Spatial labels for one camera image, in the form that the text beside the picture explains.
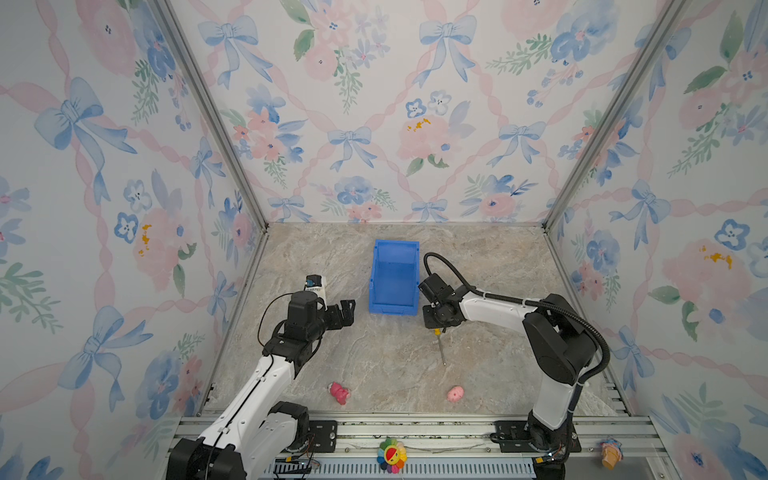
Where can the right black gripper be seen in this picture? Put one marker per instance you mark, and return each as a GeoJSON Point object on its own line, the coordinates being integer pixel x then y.
{"type": "Point", "coordinates": [426, 320]}

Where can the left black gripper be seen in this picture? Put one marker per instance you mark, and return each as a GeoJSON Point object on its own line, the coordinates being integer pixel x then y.
{"type": "Point", "coordinates": [346, 314]}

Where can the yellow handled screwdriver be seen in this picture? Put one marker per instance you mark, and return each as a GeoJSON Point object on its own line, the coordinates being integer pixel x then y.
{"type": "Point", "coordinates": [438, 335]}

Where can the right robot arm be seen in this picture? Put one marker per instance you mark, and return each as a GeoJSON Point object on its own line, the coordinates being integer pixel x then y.
{"type": "Point", "coordinates": [567, 349]}

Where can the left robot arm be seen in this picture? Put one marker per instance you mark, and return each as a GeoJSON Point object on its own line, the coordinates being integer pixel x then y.
{"type": "Point", "coordinates": [257, 425]}

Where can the blue plastic bin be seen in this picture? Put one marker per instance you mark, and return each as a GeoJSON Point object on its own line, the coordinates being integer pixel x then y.
{"type": "Point", "coordinates": [395, 276]}

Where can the dark pink toy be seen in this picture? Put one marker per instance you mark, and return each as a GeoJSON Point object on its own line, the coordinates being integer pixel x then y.
{"type": "Point", "coordinates": [339, 393]}

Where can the light pink pig toy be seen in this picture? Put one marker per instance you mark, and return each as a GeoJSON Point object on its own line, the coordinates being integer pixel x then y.
{"type": "Point", "coordinates": [455, 394]}

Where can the colourful flower toy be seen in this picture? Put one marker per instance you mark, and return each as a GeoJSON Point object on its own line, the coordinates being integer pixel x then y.
{"type": "Point", "coordinates": [391, 456]}

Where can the ice cream cone toy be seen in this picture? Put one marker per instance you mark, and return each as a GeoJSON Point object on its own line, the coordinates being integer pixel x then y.
{"type": "Point", "coordinates": [611, 453]}

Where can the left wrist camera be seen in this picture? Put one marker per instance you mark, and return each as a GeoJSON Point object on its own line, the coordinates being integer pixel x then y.
{"type": "Point", "coordinates": [315, 283]}

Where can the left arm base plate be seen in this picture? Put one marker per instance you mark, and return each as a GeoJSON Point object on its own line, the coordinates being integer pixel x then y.
{"type": "Point", "coordinates": [314, 436]}

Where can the aluminium rail frame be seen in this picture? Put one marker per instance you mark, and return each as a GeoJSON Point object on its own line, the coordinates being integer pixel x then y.
{"type": "Point", "coordinates": [459, 447]}

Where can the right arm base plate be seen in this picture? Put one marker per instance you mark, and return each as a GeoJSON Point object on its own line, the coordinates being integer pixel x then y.
{"type": "Point", "coordinates": [510, 437]}

